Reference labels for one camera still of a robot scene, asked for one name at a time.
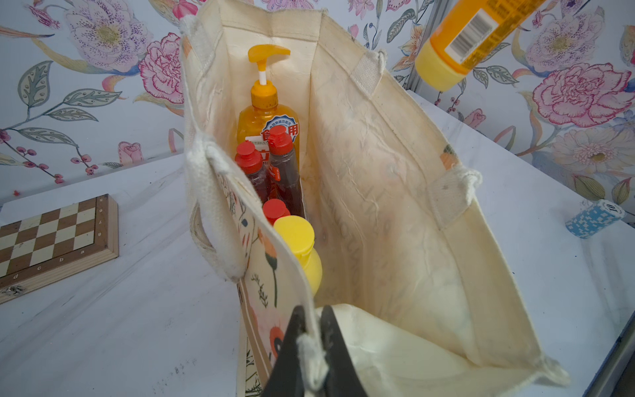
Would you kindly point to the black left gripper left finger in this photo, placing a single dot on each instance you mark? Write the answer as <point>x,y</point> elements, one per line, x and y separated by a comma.
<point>286,379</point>

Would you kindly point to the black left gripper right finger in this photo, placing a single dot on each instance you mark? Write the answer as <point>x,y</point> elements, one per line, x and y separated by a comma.
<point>341,379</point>

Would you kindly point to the cream canvas shopping bag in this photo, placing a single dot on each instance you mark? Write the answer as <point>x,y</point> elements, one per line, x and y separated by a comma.
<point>424,298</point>

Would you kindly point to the orange bottle yellow cap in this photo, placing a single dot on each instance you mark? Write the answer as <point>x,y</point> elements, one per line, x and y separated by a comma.
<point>299,235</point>
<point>470,31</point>

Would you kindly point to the red Fairy dish soap bottle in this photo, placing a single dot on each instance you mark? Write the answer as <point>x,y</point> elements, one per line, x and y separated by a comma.
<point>249,159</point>

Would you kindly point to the large orange pump soap bottle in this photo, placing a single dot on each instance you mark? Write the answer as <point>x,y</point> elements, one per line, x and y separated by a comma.
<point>265,113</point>

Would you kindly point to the orange bottle yellow cap front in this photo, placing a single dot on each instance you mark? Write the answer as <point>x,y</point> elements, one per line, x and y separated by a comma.
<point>470,31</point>

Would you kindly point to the wooden chess board box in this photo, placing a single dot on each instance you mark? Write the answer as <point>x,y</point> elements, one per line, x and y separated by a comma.
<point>44,249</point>

